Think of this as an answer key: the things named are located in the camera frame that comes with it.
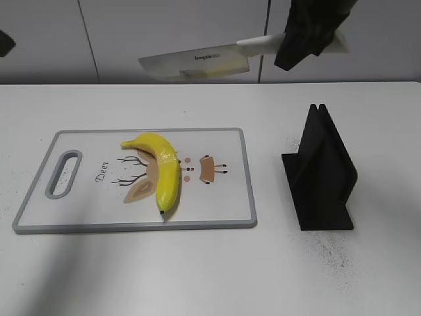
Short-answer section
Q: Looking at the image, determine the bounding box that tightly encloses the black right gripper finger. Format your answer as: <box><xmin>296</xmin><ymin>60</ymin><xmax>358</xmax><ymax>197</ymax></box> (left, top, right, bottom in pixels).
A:
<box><xmin>274</xmin><ymin>1</ymin><xmax>313</xmax><ymax>70</ymax></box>

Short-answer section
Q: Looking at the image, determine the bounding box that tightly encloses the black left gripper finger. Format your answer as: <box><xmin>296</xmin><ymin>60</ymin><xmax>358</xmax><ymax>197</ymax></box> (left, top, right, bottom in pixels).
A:
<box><xmin>309</xmin><ymin>0</ymin><xmax>357</xmax><ymax>56</ymax></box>
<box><xmin>0</xmin><ymin>30</ymin><xmax>16</xmax><ymax>57</ymax></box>

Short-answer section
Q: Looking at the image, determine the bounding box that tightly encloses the white-handled cleaver knife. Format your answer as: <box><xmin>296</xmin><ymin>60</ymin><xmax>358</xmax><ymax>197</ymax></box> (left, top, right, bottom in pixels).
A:
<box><xmin>137</xmin><ymin>32</ymin><xmax>351</xmax><ymax>83</ymax></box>

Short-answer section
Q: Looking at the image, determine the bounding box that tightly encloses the yellow plastic banana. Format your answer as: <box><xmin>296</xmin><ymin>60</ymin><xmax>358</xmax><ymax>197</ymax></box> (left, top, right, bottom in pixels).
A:
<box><xmin>120</xmin><ymin>132</ymin><xmax>180</xmax><ymax>215</ymax></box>

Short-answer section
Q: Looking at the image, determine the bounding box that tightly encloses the black knife stand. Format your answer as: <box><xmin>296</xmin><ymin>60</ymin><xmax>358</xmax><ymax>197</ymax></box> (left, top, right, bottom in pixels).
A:
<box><xmin>282</xmin><ymin>104</ymin><xmax>357</xmax><ymax>231</ymax></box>

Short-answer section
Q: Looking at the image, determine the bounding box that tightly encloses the white grey-rimmed cutting board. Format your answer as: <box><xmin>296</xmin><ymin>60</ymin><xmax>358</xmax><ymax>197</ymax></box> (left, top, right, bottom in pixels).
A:
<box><xmin>12</xmin><ymin>128</ymin><xmax>257</xmax><ymax>234</ymax></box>

